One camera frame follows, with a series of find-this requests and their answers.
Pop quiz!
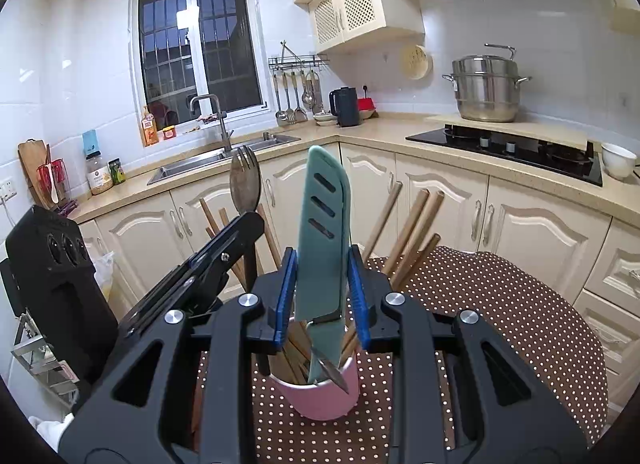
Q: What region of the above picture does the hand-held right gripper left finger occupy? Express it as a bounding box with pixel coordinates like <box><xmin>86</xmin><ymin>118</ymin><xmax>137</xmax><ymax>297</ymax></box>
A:
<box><xmin>59</xmin><ymin>247</ymin><xmax>301</xmax><ymax>464</ymax></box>

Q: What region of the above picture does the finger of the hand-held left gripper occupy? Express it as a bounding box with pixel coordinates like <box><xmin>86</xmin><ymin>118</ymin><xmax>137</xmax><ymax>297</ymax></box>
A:
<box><xmin>132</xmin><ymin>213</ymin><xmax>253</xmax><ymax>312</ymax></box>
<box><xmin>120</xmin><ymin>213</ymin><xmax>265</xmax><ymax>340</ymax></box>

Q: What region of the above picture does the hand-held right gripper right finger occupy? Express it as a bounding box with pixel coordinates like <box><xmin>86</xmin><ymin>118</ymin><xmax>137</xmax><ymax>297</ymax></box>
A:
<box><xmin>347</xmin><ymin>244</ymin><xmax>588</xmax><ymax>464</ymax></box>

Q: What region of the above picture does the light blue sheathed knife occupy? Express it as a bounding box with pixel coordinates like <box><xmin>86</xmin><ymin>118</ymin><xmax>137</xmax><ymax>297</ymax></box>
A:
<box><xmin>292</xmin><ymin>145</ymin><xmax>351</xmax><ymax>386</ymax></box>

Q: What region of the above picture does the metal spoon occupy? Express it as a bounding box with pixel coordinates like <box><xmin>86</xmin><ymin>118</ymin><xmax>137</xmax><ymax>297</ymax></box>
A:
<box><xmin>318</xmin><ymin>357</ymin><xmax>350</xmax><ymax>394</ymax></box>

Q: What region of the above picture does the bunch of wooden chopsticks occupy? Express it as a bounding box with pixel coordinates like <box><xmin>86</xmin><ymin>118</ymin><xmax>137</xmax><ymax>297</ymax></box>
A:
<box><xmin>199</xmin><ymin>179</ymin><xmax>446</xmax><ymax>385</ymax></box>

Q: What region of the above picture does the pink cup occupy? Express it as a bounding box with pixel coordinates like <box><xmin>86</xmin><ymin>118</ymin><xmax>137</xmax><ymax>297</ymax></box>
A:
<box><xmin>269</xmin><ymin>317</ymin><xmax>361</xmax><ymax>421</ymax></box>

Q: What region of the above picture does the clear plastic bag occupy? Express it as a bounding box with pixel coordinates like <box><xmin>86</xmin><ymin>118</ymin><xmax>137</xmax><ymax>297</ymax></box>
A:
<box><xmin>92</xmin><ymin>250</ymin><xmax>118</xmax><ymax>305</ymax></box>

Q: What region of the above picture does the steel sink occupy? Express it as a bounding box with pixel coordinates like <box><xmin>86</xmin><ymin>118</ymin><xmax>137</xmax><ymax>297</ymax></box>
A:
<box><xmin>146</xmin><ymin>131</ymin><xmax>302</xmax><ymax>186</ymax></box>

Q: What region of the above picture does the red utensil holder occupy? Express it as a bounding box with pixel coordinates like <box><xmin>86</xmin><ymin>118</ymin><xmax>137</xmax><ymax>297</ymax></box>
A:
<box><xmin>36</xmin><ymin>158</ymin><xmax>68</xmax><ymax>205</ymax></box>

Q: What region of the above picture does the glass jar white lid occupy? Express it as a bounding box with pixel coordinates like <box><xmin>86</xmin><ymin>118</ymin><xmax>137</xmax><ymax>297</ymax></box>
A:
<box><xmin>85</xmin><ymin>151</ymin><xmax>114</xmax><ymax>196</ymax></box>

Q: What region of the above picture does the brown polka dot tablecloth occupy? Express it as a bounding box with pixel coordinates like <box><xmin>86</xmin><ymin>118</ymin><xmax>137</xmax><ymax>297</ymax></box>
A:
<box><xmin>190</xmin><ymin>247</ymin><xmax>608</xmax><ymax>464</ymax></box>

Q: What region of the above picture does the wooden cutting board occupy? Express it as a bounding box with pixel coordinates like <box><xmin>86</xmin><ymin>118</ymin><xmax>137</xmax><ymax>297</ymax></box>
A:
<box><xmin>17</xmin><ymin>139</ymin><xmax>53</xmax><ymax>210</ymax></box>

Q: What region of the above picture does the steel faucet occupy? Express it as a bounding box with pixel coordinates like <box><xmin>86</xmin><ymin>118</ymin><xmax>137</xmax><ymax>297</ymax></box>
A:
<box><xmin>188</xmin><ymin>94</ymin><xmax>235</xmax><ymax>152</ymax></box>

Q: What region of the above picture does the orange bottle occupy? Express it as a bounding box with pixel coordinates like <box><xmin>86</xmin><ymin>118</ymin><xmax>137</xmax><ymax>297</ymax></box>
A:
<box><xmin>140</xmin><ymin>105</ymin><xmax>160</xmax><ymax>147</ymax></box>

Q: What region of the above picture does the white cloth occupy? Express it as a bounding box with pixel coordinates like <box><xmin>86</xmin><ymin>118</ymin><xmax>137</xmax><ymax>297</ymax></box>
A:
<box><xmin>27</xmin><ymin>414</ymin><xmax>76</xmax><ymax>450</ymax></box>

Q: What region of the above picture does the black kettle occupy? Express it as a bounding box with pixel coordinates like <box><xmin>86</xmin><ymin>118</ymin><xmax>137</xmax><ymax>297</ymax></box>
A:
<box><xmin>328</xmin><ymin>87</ymin><xmax>362</xmax><ymax>128</ymax></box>

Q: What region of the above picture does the red container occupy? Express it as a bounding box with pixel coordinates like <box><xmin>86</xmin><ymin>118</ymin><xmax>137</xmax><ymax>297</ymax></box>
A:
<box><xmin>357</xmin><ymin>86</ymin><xmax>378</xmax><ymax>115</ymax></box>

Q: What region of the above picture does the black gas stove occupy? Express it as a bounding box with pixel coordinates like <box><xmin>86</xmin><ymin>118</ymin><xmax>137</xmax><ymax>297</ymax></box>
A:
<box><xmin>405</xmin><ymin>125</ymin><xmax>604</xmax><ymax>187</ymax></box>

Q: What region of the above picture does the kitchen window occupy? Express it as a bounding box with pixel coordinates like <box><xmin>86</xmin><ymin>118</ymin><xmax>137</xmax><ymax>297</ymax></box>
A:
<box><xmin>132</xmin><ymin>0</ymin><xmax>266</xmax><ymax>127</ymax></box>

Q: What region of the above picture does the steel steamer pot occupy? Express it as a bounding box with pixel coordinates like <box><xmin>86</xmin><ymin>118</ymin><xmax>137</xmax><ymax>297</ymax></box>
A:
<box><xmin>441</xmin><ymin>43</ymin><xmax>532</xmax><ymax>123</ymax></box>

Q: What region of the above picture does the round bamboo plate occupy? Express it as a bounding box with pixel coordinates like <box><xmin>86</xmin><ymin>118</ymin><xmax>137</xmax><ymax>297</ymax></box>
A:
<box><xmin>400</xmin><ymin>43</ymin><xmax>433</xmax><ymax>80</ymax></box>

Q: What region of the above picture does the small lattice door cabinet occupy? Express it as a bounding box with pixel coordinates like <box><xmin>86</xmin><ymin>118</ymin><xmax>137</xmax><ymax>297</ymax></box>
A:
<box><xmin>307</xmin><ymin>0</ymin><xmax>426</xmax><ymax>54</ymax></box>

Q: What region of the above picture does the white bowl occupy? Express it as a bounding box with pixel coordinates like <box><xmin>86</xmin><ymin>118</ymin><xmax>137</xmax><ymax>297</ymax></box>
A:
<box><xmin>600</xmin><ymin>142</ymin><xmax>638</xmax><ymax>181</ymax></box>

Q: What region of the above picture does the metal wire rack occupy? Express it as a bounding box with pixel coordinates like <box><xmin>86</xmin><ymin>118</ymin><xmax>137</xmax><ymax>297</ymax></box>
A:
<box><xmin>10</xmin><ymin>311</ymin><xmax>81</xmax><ymax>410</ymax></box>

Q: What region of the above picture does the wall utensil rack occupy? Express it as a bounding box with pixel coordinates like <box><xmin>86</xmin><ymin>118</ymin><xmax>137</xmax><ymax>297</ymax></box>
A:
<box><xmin>268</xmin><ymin>40</ymin><xmax>331</xmax><ymax>70</ymax></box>

